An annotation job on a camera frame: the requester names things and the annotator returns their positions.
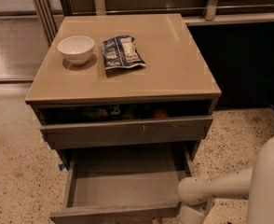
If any metal railing frame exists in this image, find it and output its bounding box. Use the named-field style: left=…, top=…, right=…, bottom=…
left=33, top=0, right=274, bottom=41

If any blue tape piece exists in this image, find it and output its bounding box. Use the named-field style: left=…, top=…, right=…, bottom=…
left=58, top=163, right=65, bottom=171

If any orange fruit in drawer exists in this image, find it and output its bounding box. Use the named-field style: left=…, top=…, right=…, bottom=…
left=152, top=108, right=169, bottom=119

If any grey drawer cabinet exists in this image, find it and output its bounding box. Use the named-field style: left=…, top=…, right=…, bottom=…
left=25, top=14, right=221, bottom=161

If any grey drawer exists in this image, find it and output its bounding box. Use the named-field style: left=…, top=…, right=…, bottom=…
left=40, top=99, right=212, bottom=149
left=50, top=142, right=193, bottom=224

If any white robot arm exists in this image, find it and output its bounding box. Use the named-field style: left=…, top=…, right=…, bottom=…
left=177, top=137, right=274, bottom=224

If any grey top drawer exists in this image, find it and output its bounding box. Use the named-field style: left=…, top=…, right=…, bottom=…
left=40, top=99, right=212, bottom=149

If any dark packet in top drawer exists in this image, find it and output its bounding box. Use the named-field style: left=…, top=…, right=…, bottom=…
left=83, top=105, right=136, bottom=120

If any blue white snack bag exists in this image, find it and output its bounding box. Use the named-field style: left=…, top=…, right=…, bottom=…
left=101, top=35, right=145, bottom=70

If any white ceramic bowl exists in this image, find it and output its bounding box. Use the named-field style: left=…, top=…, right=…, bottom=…
left=57, top=35, right=95, bottom=65

